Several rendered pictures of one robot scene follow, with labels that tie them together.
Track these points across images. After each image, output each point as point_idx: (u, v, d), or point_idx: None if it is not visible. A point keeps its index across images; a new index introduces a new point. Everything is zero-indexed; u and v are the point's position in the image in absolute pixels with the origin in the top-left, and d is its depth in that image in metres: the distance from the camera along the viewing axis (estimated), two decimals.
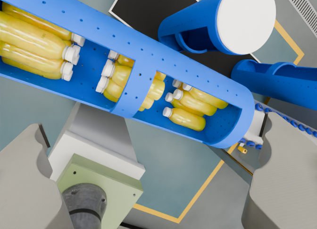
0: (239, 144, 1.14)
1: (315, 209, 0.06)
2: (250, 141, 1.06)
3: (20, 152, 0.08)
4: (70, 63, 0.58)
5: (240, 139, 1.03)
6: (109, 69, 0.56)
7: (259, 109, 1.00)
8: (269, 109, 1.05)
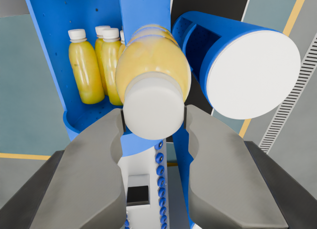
0: None
1: (242, 182, 0.07)
2: None
3: (101, 131, 0.10)
4: None
5: None
6: None
7: (157, 159, 0.78)
8: (163, 169, 0.84)
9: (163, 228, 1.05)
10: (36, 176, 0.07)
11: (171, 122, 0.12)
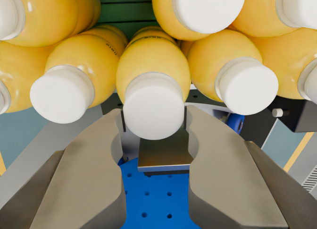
0: None
1: (242, 182, 0.07)
2: None
3: (101, 131, 0.10)
4: None
5: None
6: None
7: None
8: None
9: None
10: (36, 176, 0.07)
11: None
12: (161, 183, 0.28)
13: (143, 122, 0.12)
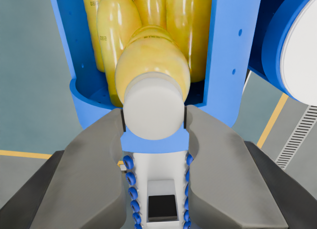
0: (122, 165, 0.70)
1: (242, 182, 0.07)
2: (133, 176, 0.63)
3: (101, 131, 0.10)
4: None
5: (129, 160, 0.59)
6: None
7: (189, 161, 0.59)
8: None
9: None
10: (36, 176, 0.07)
11: None
12: None
13: (143, 123, 0.12)
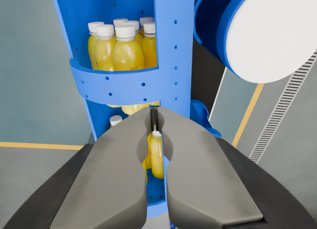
0: None
1: (217, 179, 0.07)
2: None
3: (129, 129, 0.10)
4: None
5: None
6: (127, 33, 0.37)
7: None
8: None
9: None
10: (66, 165, 0.08)
11: None
12: None
13: None
